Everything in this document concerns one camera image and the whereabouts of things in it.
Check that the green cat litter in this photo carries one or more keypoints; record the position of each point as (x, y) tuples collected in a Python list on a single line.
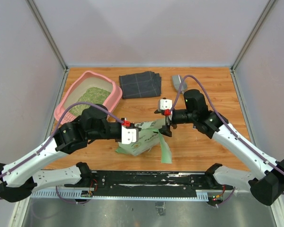
[(92, 95)]

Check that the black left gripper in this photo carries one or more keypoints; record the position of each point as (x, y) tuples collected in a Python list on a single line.
[(134, 126)]

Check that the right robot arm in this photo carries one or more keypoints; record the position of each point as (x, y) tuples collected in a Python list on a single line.
[(227, 132)]

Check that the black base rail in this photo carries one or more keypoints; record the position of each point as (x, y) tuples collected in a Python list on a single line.
[(210, 185)]

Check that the dark checked folded cloth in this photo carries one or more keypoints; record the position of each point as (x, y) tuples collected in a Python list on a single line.
[(140, 85)]

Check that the pink litter box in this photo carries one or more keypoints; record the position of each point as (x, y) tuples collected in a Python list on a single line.
[(87, 80)]

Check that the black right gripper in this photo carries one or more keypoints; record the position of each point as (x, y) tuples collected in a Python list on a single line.
[(165, 129)]

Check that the green litter bag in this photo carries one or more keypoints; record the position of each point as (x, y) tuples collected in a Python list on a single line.
[(156, 138)]

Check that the grey metal scoop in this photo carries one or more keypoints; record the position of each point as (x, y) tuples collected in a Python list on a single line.
[(179, 84)]

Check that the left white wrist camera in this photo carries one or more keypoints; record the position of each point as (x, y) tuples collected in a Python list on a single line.
[(129, 133)]

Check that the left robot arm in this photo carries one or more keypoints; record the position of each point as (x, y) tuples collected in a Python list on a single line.
[(21, 178)]

